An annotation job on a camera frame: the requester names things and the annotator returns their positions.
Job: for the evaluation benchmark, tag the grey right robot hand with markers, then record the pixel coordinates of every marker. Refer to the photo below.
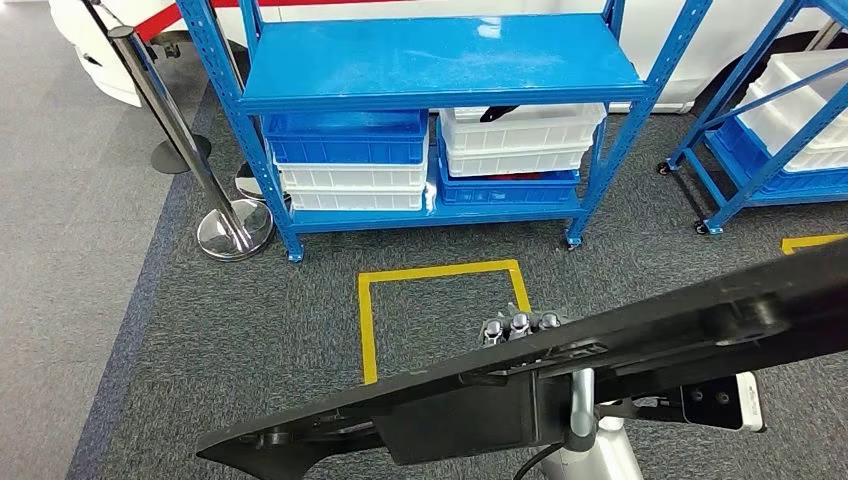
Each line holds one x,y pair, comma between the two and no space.
520,324

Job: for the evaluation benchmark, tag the black plastic plate holder part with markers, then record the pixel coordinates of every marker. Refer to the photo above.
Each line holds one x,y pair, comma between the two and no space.
464,411

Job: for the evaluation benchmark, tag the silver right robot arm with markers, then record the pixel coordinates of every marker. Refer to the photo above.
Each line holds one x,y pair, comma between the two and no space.
609,457

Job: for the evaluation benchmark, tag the small black part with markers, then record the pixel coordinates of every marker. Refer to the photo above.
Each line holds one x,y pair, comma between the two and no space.
497,112

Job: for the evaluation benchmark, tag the blue metal shelf rack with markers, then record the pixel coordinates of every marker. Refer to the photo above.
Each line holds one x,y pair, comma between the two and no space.
430,60

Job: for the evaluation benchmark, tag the red item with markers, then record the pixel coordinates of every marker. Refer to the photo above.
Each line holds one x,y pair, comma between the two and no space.
507,176

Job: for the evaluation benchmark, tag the yellow floor tape square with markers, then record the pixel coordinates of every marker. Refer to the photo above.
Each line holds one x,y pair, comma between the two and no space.
368,318

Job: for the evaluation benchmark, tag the blue wheeled metal rack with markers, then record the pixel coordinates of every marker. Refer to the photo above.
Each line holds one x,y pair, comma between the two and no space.
725,199

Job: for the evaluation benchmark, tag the red barrier belt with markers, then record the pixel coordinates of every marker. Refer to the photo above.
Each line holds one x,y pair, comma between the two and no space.
156,23

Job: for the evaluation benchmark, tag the white car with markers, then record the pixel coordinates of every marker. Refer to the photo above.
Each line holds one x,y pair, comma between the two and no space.
76,66

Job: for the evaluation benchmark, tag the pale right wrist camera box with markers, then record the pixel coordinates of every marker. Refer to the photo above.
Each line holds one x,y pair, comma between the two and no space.
725,401

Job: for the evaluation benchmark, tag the chrome stanchion post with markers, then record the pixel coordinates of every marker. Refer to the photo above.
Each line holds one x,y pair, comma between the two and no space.
248,185
235,228

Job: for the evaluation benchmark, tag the stanchion post with black base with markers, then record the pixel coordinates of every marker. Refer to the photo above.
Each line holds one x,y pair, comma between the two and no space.
175,156
821,36

